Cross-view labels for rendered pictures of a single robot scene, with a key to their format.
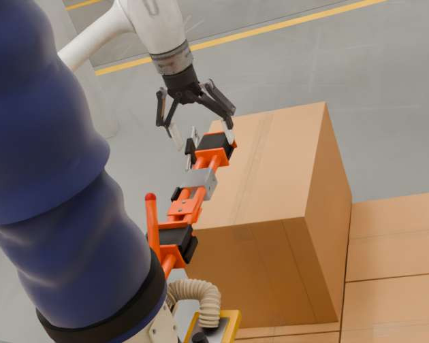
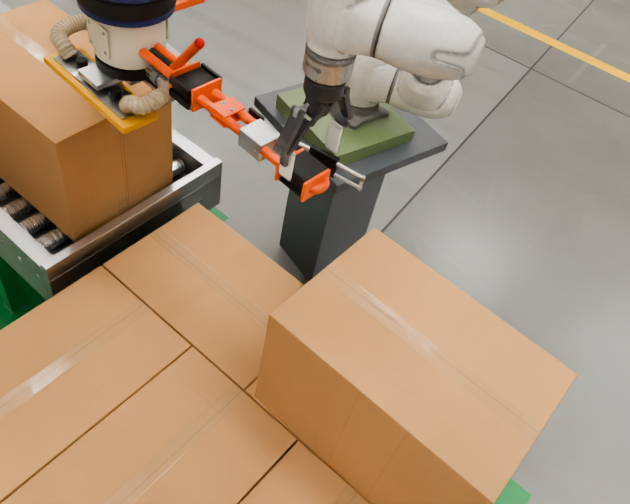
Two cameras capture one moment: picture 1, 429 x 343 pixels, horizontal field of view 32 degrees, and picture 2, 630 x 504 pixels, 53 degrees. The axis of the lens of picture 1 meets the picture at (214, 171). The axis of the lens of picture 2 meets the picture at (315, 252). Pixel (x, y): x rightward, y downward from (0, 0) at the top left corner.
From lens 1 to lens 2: 2.00 m
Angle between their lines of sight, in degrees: 71
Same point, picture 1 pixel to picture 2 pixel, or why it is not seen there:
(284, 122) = (486, 427)
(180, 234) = (188, 86)
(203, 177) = (252, 134)
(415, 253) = not seen: outside the picture
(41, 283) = not seen: outside the picture
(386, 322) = (212, 426)
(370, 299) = (253, 439)
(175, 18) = (311, 15)
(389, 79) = not seen: outside the picture
